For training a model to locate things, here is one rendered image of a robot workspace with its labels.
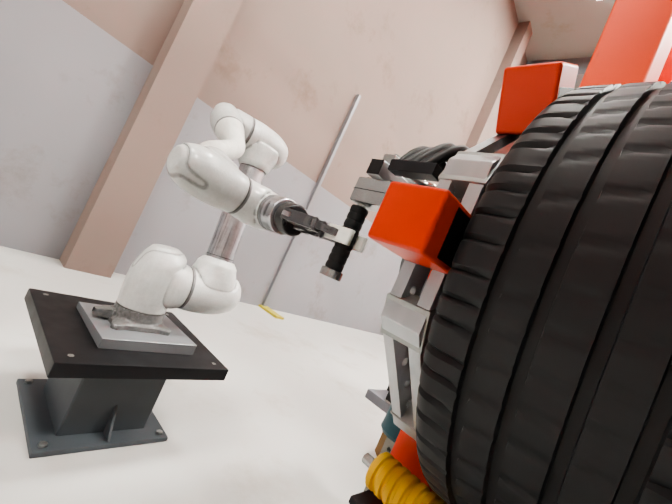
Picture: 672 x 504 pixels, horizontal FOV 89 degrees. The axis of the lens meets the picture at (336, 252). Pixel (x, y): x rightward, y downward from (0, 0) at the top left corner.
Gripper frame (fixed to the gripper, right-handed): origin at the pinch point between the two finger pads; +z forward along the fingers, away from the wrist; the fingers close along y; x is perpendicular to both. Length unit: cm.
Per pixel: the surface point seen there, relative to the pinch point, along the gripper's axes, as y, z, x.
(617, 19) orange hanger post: -60, 11, 100
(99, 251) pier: -23, -245, -65
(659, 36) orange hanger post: -60, 23, 92
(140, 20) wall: 12, -263, 99
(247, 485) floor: -39, -32, -83
